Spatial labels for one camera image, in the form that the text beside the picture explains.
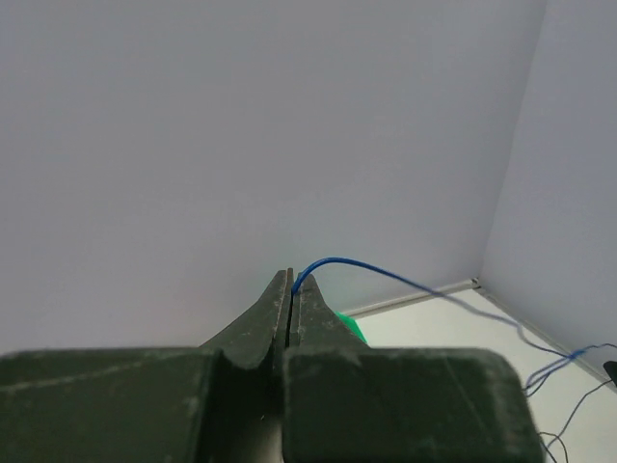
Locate blue black wire bundle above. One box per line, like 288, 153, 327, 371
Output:
537, 375, 617, 463

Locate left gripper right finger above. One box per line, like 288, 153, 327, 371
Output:
283, 277, 545, 462

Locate blue wires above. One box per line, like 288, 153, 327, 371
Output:
291, 256, 617, 396

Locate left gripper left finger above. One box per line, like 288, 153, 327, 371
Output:
1, 270, 293, 462

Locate green plastic bin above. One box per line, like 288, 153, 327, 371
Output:
335, 313, 367, 343

